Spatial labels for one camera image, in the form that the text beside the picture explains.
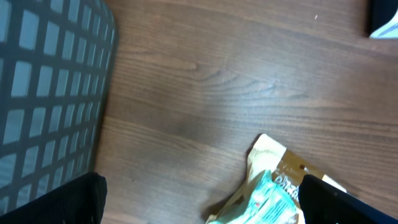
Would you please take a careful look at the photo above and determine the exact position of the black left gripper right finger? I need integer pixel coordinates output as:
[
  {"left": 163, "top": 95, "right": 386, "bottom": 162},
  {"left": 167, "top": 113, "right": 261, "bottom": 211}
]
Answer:
[{"left": 298, "top": 174, "right": 397, "bottom": 224}]

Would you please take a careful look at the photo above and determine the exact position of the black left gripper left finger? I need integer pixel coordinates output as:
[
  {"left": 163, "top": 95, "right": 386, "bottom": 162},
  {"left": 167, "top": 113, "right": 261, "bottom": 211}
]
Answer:
[{"left": 1, "top": 172, "right": 108, "bottom": 224}]

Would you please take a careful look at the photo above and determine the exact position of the teal wet wipes pack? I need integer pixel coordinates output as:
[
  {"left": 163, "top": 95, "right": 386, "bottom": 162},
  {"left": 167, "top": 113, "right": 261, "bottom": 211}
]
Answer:
[{"left": 212, "top": 170, "right": 299, "bottom": 224}]

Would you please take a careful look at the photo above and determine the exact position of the brown Pantree snack bag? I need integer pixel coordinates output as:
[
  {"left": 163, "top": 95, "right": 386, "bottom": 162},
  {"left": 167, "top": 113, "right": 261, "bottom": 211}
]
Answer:
[{"left": 206, "top": 134, "right": 347, "bottom": 223}]

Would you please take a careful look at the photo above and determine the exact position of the white barcode scanner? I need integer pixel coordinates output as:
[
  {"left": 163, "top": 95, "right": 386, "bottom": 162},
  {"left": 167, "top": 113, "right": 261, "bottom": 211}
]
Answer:
[{"left": 368, "top": 0, "right": 397, "bottom": 39}]

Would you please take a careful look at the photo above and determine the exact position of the grey plastic shopping basket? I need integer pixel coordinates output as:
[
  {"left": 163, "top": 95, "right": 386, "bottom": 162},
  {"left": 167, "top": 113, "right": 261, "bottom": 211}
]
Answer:
[{"left": 1, "top": 0, "right": 118, "bottom": 214}]

